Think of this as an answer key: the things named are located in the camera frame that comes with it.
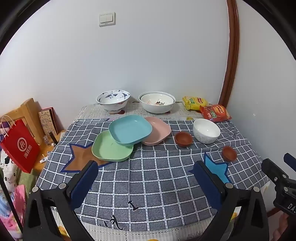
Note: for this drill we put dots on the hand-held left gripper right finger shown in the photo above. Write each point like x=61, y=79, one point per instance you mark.
x=208, y=183

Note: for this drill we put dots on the white spotted cloth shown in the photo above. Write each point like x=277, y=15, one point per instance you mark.
x=7, y=171

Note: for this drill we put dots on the wooden chair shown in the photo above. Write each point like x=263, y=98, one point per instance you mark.
x=27, y=111

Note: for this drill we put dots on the person's right hand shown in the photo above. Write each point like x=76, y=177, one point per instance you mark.
x=288, y=226

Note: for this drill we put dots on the small clear jar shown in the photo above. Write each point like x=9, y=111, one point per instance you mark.
x=46, y=140

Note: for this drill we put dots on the pink square plate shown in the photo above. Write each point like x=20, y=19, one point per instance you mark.
x=159, y=132

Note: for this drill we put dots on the white light switch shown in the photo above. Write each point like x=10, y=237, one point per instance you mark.
x=106, y=19

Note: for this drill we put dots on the red paper bag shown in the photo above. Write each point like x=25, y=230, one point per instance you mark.
x=20, y=148

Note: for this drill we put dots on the red chips bag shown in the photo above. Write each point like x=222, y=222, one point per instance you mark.
x=215, y=113

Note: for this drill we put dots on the blue patterned white bowl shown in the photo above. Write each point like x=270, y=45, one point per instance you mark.
x=113, y=102

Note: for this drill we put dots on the green square plate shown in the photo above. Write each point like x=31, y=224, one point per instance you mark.
x=108, y=148

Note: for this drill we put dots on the yellow chips bag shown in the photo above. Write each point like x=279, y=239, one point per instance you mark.
x=194, y=103

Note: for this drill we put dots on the white bowl with printed inside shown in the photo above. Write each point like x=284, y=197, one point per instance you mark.
x=157, y=99

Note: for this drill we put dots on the brown wooden door frame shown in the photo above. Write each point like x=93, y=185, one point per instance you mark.
x=232, y=46

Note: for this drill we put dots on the plain white bowl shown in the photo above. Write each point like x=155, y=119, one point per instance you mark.
x=205, y=132

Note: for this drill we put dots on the large white ceramic bowl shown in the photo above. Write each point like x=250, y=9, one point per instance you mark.
x=157, y=109

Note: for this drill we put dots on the small white tube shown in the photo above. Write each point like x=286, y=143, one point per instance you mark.
x=44, y=159

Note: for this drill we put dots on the pink printed cloth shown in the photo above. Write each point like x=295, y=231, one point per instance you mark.
x=13, y=208

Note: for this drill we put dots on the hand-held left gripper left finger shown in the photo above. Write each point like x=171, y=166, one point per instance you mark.
x=84, y=183

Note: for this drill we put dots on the small brown bowl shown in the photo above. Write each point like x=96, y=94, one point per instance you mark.
x=183, y=138
x=229, y=153

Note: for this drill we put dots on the grey checked tablecloth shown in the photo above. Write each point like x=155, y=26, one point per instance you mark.
x=150, y=176

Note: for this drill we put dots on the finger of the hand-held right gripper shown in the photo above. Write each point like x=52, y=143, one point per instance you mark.
x=271, y=169
x=290, y=160

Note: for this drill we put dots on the patterned book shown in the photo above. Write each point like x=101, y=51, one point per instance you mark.
x=47, y=122

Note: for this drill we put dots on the blue square plate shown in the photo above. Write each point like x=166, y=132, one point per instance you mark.
x=129, y=129

